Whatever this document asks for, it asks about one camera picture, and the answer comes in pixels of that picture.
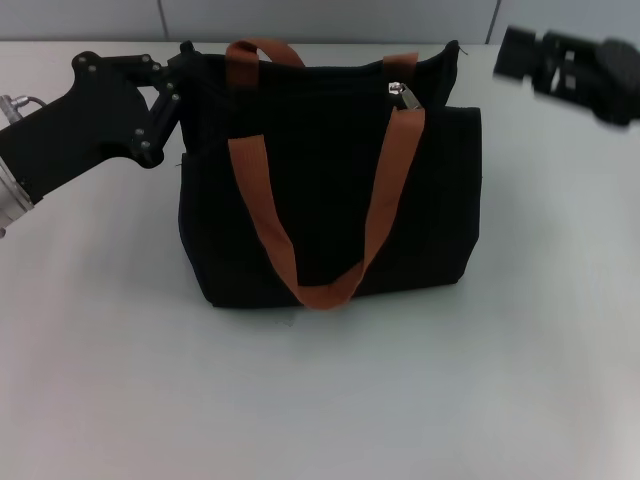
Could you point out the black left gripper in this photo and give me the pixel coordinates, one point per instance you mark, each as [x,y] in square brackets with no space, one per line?
[75,130]

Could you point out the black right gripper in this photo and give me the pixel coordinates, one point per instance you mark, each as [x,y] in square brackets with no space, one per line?
[622,85]

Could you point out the silver zipper pull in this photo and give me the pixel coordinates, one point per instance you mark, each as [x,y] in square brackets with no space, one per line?
[407,97]

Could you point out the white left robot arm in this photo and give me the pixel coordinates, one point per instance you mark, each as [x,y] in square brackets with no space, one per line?
[10,205]

